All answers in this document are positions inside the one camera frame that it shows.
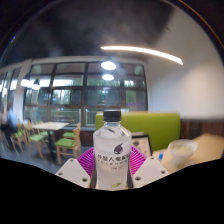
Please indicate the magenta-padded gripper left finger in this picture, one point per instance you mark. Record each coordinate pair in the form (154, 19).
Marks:
(71, 173)

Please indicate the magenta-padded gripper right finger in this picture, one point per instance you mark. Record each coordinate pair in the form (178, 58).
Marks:
(148, 170)

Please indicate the white-labelled clear drink bottle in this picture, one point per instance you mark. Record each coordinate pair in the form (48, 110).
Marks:
(112, 156)

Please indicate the wooden chairs with green seats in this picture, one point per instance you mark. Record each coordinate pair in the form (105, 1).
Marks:
(65, 142)

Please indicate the white bowl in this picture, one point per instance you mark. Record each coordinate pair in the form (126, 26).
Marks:
(181, 150)

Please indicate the green upholstered bench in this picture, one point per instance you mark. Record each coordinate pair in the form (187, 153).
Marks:
(153, 128)

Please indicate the person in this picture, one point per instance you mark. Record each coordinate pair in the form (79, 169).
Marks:
(10, 125)

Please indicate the round pendant lamps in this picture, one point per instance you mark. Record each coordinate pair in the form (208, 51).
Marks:
(108, 65)

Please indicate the curved linear ceiling light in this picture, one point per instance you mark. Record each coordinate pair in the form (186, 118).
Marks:
(146, 51)

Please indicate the large dark-framed window wall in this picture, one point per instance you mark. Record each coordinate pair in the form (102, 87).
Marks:
(70, 96)

